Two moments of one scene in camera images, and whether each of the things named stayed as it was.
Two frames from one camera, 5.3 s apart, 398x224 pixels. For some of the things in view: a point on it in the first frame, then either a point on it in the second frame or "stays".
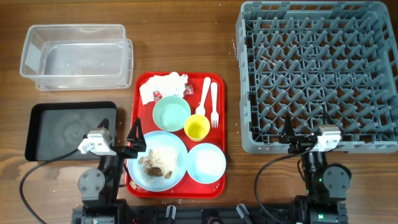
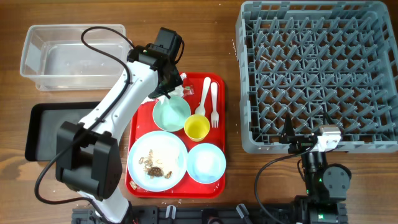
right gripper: [304, 139] stays
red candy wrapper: [188, 89] stays
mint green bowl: [170, 112] stays
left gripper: [138, 142] -> [176, 79]
